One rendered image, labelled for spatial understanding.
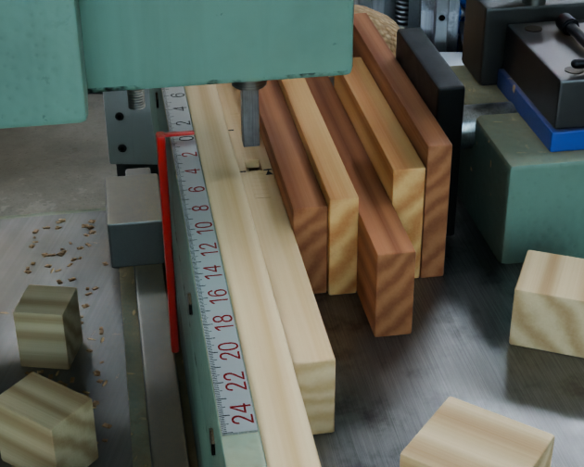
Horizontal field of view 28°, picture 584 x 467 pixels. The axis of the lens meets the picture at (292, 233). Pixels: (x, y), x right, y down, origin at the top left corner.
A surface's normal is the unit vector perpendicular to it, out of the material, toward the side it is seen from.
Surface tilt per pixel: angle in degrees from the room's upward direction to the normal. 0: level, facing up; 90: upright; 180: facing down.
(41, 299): 0
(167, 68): 90
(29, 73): 90
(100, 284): 0
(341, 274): 90
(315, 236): 90
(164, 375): 0
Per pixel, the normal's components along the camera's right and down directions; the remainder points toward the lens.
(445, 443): 0.00, -0.86
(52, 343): -0.12, 0.50
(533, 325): -0.33, 0.48
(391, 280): 0.16, 0.50
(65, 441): 0.83, 0.28
